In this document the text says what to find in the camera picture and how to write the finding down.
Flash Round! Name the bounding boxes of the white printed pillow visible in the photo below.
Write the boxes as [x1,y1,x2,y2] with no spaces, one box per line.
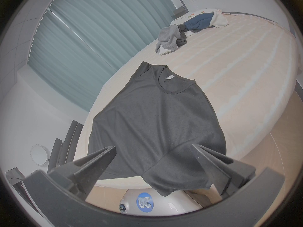
[170,9,223,28]

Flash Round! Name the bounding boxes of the blue-green curtain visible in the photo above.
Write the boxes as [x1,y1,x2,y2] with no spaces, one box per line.
[48,0,180,74]
[27,10,119,113]

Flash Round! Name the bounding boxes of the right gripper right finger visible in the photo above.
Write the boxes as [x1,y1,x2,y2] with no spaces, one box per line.
[192,144,256,196]

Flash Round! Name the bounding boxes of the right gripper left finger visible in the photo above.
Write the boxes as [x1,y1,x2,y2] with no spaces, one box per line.
[49,146,116,196]

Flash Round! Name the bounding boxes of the pile of clothes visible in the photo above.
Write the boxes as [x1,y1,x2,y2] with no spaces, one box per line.
[155,9,229,56]

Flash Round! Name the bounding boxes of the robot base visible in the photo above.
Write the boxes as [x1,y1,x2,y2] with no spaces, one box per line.
[118,188,206,217]

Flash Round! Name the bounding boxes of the bed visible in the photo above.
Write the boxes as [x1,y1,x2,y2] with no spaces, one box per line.
[75,0,300,189]

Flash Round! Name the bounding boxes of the black chest of drawers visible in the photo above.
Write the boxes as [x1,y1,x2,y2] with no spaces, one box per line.
[58,120,84,166]

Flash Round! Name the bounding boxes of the black T-shirt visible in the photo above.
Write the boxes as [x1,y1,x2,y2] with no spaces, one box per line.
[87,61,227,197]

